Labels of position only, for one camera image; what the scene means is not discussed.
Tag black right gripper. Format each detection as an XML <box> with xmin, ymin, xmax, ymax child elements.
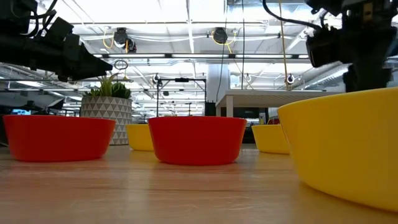
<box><xmin>338</xmin><ymin>15</ymin><xmax>398</xmax><ymax>93</ymax></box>

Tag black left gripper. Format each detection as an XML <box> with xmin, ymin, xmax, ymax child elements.
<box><xmin>30</xmin><ymin>33</ymin><xmax>114</xmax><ymax>83</ymax></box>

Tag yellow plastic bowl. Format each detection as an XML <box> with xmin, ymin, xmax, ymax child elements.
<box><xmin>125</xmin><ymin>123</ymin><xmax>155</xmax><ymax>152</ymax></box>
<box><xmin>277</xmin><ymin>86</ymin><xmax>398</xmax><ymax>213</ymax></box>
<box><xmin>251</xmin><ymin>124</ymin><xmax>291</xmax><ymax>155</ymax></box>

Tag red plastic bowl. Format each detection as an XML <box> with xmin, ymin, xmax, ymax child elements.
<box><xmin>2</xmin><ymin>114</ymin><xmax>116</xmax><ymax>162</ymax></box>
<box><xmin>147</xmin><ymin>116</ymin><xmax>248</xmax><ymax>166</ymax></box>

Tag green succulent plant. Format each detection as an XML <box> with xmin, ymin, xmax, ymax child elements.
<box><xmin>82</xmin><ymin>73</ymin><xmax>132</xmax><ymax>100</ymax></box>

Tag white grey triangle-pattern planter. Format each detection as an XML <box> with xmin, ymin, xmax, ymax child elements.
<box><xmin>80</xmin><ymin>95</ymin><xmax>133</xmax><ymax>146</ymax></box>

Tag white riser shelf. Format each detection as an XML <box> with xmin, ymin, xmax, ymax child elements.
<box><xmin>215</xmin><ymin>89</ymin><xmax>343</xmax><ymax>118</ymax></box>

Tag long ceiling light strip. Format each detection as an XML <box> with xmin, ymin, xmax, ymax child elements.
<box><xmin>93</xmin><ymin>53</ymin><xmax>310</xmax><ymax>60</ymax></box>

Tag black cable loop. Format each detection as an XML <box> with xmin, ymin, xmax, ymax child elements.
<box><xmin>113</xmin><ymin>59</ymin><xmax>129</xmax><ymax>71</ymax></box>

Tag silver ceiling air duct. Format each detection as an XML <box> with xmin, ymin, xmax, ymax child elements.
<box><xmin>303</xmin><ymin>62</ymin><xmax>351</xmax><ymax>91</ymax></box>

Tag black ceiling cable reel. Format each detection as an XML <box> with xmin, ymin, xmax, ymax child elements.
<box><xmin>212</xmin><ymin>27</ymin><xmax>229</xmax><ymax>45</ymax></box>
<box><xmin>113</xmin><ymin>27</ymin><xmax>138</xmax><ymax>54</ymax></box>

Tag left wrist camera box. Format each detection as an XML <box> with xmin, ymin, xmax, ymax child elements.
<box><xmin>44</xmin><ymin>16</ymin><xmax>75</xmax><ymax>40</ymax></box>

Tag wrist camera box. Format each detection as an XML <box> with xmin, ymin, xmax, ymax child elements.
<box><xmin>305</xmin><ymin>29</ymin><xmax>341</xmax><ymax>68</ymax></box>
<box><xmin>44</xmin><ymin>16</ymin><xmax>75</xmax><ymax>40</ymax></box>

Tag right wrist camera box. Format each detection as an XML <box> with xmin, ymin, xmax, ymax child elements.
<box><xmin>305</xmin><ymin>29</ymin><xmax>341</xmax><ymax>68</ymax></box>

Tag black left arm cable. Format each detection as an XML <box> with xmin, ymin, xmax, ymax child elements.
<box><xmin>28</xmin><ymin>0</ymin><xmax>59</xmax><ymax>37</ymax></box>

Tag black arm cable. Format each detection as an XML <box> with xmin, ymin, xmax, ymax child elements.
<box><xmin>28</xmin><ymin>0</ymin><xmax>59</xmax><ymax>37</ymax></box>
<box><xmin>262</xmin><ymin>0</ymin><xmax>323</xmax><ymax>32</ymax></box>

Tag black metal frame stand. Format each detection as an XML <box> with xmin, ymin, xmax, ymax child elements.
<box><xmin>155</xmin><ymin>77</ymin><xmax>207</xmax><ymax>118</ymax></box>

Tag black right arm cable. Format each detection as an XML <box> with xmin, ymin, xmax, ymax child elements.
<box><xmin>262</xmin><ymin>0</ymin><xmax>323</xmax><ymax>32</ymax></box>

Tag black hanging cable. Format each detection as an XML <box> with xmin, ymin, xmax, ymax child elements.
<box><xmin>241</xmin><ymin>0</ymin><xmax>246</xmax><ymax>91</ymax></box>

